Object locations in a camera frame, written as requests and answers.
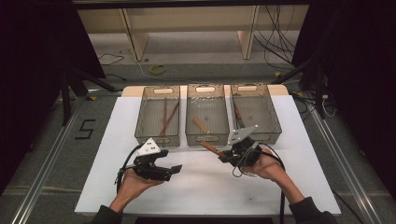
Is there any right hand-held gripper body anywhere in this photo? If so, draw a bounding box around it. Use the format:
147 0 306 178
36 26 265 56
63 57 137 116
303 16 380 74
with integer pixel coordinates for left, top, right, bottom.
227 124 264 169

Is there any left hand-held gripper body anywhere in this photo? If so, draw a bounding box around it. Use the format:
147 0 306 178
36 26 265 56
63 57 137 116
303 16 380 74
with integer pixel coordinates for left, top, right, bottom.
134 137 174 182

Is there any wooden-handled metal fork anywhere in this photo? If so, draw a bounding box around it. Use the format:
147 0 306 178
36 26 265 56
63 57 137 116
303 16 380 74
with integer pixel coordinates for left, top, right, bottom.
200 140 226 158
233 101 247 129

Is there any grey translucent plastic bin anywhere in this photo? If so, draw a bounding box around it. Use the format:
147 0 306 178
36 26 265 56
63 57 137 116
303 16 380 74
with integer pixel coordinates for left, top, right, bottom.
185 83 231 147
230 82 283 146
134 85 181 148

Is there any brown wooden chopstick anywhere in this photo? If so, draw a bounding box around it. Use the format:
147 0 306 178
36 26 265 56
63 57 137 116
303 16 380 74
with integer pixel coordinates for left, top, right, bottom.
159 101 180 137
161 97 168 138

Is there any amber plastic spoon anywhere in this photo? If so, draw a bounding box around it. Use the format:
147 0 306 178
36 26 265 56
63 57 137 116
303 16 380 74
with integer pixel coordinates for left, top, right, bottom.
191 116 210 134

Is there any person's right hand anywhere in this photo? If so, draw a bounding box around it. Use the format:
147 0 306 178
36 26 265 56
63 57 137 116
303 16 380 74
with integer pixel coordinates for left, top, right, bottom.
241 148 288 187

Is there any person's left hand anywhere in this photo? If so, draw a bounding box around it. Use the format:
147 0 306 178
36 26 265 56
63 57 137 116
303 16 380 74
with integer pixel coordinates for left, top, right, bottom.
110 168 165 213

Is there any yellow tape roll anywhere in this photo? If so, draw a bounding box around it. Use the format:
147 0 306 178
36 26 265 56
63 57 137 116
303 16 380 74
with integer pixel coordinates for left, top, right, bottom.
149 63 167 76

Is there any black metal stand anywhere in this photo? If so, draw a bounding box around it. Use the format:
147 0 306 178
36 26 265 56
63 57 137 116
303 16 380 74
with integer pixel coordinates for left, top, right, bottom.
272 54 327 120

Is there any black tripod stand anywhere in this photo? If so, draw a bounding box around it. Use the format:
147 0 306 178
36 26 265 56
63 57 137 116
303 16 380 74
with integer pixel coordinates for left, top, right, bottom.
60 67 123 127

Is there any black curtain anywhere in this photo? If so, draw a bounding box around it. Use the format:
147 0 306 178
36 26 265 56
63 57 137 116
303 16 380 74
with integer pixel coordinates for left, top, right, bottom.
0 0 106 194
292 0 396 200

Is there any left hand-held gripper black cable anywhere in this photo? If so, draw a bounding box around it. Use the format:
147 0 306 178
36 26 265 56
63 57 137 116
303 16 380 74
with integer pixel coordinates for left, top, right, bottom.
115 144 142 194

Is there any hand-held gripper black cable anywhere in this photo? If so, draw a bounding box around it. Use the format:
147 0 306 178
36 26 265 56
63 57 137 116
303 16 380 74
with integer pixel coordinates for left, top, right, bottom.
115 144 142 194
232 141 288 224

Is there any right hand-held gripper black cable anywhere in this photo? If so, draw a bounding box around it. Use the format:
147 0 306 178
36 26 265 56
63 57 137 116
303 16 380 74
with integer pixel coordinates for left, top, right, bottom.
232 141 288 224

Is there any white floor cable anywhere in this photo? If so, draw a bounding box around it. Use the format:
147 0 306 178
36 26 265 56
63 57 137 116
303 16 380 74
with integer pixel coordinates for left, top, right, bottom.
118 48 216 85

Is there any bundle of black cables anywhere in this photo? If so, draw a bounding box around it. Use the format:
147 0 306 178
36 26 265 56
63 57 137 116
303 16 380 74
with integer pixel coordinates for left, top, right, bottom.
252 4 297 72

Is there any white cable with plug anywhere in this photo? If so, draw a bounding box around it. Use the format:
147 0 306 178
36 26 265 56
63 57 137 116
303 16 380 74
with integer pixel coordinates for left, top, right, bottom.
321 93 338 119

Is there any aluminium floor rail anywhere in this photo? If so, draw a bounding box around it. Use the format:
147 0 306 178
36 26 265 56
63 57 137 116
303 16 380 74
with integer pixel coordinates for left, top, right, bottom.
306 92 382 224
10 96 87 224

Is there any thin black floor cable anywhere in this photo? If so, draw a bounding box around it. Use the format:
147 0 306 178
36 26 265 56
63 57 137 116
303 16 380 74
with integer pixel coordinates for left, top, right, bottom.
97 52 125 67

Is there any light wooden desk frame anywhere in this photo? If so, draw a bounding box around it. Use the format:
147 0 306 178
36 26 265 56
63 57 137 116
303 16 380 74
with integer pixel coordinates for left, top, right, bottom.
77 4 310 62

